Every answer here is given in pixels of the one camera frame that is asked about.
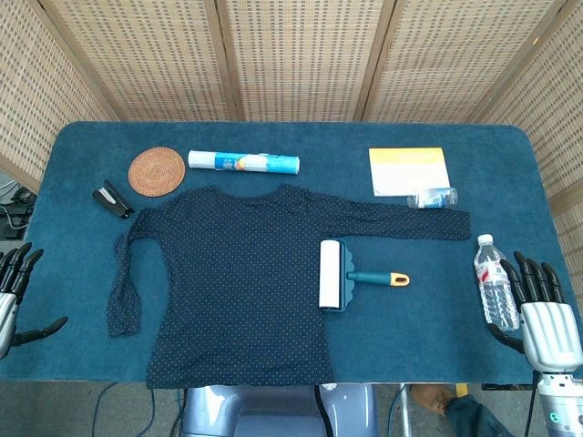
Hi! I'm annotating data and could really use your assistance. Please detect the blue-grey robot torso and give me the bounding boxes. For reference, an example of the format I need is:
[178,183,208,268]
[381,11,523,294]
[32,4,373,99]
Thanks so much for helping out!
[179,383,379,437]

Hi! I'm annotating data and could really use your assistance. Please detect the blue jeans leg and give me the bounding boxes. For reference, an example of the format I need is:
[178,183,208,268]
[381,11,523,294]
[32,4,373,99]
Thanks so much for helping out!
[444,394,516,437]

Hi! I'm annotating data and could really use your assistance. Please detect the white tube package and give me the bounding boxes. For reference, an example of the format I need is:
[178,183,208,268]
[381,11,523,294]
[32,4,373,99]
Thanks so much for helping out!
[188,149,301,176]

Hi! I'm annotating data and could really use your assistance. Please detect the black stapler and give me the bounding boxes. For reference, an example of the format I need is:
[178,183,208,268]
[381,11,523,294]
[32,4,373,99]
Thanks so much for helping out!
[92,178,136,220]

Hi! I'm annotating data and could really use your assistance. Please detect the water bottle red label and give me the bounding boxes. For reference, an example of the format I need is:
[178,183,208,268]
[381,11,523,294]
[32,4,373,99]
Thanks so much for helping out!
[474,234,521,332]

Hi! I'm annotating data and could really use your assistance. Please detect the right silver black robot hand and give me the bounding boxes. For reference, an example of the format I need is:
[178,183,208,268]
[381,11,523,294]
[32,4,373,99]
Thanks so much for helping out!
[486,250,583,372]

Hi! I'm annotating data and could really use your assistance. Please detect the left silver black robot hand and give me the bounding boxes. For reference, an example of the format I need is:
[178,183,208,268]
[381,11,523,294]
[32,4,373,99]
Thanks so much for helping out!
[0,242,69,361]

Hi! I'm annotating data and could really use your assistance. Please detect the round woven rattan coaster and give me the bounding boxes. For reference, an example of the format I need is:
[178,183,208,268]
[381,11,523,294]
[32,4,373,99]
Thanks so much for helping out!
[128,146,187,198]

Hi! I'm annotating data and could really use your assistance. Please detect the black floor equipment with cables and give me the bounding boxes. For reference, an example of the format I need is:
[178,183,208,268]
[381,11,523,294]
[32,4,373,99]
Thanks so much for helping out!
[0,181,37,240]

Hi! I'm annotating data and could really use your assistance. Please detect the dark blue dotted shirt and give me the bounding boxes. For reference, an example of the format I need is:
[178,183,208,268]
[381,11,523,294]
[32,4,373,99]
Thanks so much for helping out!
[107,184,472,391]

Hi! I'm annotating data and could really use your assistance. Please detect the teal lint roller orange handle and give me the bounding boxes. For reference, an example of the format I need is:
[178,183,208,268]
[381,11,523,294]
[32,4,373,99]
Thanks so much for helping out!
[318,239,410,315]

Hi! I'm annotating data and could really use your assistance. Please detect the teal blue table cloth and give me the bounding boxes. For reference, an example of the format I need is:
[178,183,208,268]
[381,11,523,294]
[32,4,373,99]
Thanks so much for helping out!
[0,120,576,386]

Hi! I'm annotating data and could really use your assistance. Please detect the yellow white booklet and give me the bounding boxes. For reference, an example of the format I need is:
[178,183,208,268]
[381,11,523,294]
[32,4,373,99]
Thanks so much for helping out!
[368,147,452,198]

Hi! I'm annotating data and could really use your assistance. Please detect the bamboo folding screen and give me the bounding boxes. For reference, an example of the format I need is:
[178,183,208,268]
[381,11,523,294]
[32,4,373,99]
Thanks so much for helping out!
[0,0,583,315]

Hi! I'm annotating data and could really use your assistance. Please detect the small clear plastic bottle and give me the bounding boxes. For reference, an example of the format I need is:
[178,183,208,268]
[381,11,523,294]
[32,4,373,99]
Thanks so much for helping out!
[405,186,459,209]

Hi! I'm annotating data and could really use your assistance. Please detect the blue floor cable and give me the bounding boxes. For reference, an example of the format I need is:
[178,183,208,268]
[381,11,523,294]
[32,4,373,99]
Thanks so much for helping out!
[92,381,119,437]

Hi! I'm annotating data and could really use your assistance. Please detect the brown shoe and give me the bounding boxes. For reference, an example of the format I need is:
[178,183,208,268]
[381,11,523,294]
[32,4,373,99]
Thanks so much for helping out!
[411,384,456,416]

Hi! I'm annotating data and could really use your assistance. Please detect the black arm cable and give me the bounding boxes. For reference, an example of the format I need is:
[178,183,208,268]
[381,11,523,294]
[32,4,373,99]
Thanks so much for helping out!
[525,371,539,437]

